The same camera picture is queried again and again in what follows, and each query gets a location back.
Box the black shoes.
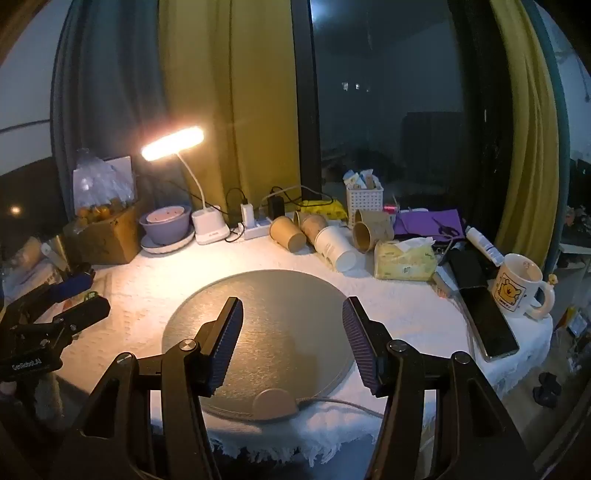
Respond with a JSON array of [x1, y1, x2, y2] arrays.
[[532, 371, 563, 408]]

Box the black window frame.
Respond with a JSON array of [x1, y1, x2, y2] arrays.
[[290, 0, 324, 195]]

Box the yellow tissue pack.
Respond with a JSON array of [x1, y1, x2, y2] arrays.
[[373, 237, 438, 281]]

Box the black scissors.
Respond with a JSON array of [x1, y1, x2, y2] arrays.
[[431, 217, 463, 239]]

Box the white plate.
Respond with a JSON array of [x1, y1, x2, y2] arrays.
[[140, 228, 196, 256]]

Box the brown paper cup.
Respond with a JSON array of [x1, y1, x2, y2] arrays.
[[353, 220, 394, 254], [299, 212, 329, 245], [270, 215, 308, 253], [353, 209, 392, 226]]

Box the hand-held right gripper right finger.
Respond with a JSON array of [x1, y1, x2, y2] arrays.
[[342, 296, 539, 480]]

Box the purple bowl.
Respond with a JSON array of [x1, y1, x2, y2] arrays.
[[139, 204, 193, 246]]

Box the purple cloth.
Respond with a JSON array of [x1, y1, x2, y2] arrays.
[[392, 209, 467, 241]]

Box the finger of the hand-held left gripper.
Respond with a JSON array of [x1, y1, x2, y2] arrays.
[[28, 295, 112, 352], [4, 267, 96, 324]]

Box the grey curtain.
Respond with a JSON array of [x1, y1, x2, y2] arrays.
[[50, 0, 186, 219]]

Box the white paper cup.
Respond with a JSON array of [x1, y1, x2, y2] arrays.
[[314, 225, 359, 272]]

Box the clear plastic bag of oranges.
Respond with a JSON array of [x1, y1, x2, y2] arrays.
[[72, 148, 140, 220]]

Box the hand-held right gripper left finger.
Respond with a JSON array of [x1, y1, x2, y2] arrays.
[[51, 296, 245, 480]]

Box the grey mat cable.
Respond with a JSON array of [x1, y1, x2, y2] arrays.
[[299, 398, 385, 420]]

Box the yellow curtain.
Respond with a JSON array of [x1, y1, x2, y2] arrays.
[[488, 0, 562, 274], [158, 0, 302, 209]]

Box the white mug with bear print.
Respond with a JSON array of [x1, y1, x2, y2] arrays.
[[488, 253, 555, 320]]

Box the black smartphone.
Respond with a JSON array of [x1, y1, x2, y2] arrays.
[[454, 285, 520, 363]]

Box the white desk lamp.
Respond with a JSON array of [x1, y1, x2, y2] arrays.
[[141, 126, 230, 245]]

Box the white tube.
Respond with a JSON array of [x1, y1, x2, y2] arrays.
[[465, 226, 505, 267]]

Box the yellow packet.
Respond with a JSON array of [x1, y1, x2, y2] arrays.
[[300, 199, 348, 222]]

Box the cardboard box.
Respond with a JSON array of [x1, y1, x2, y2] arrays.
[[64, 207, 142, 265]]

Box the round grey heating mat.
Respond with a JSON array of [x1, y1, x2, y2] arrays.
[[161, 269, 363, 420]]

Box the white plastic basket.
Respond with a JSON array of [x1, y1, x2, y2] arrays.
[[345, 186, 384, 220]]

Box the small packets in basket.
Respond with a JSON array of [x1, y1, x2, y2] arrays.
[[342, 169, 382, 190]]

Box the white power strip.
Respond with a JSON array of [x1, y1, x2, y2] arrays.
[[238, 217, 274, 241]]

